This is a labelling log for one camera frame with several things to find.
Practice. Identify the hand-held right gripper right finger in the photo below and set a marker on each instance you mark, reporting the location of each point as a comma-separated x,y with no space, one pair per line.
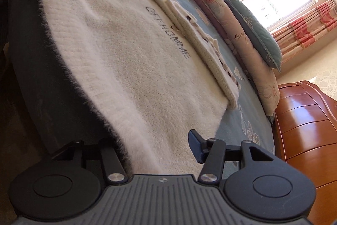
197,148

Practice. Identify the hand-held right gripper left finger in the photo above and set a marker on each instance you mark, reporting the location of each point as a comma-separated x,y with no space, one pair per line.
112,161

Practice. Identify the wooden bed frame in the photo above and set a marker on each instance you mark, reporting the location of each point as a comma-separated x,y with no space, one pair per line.
308,135

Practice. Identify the cream fuzzy sweater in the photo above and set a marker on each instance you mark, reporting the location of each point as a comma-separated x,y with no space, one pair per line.
118,56

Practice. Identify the green pillow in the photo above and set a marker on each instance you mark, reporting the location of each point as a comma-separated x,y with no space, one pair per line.
255,30

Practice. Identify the pink floral quilt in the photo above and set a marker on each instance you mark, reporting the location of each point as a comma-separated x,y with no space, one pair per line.
229,27

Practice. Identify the pink striped curtain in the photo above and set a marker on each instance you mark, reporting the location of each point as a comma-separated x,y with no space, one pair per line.
302,30

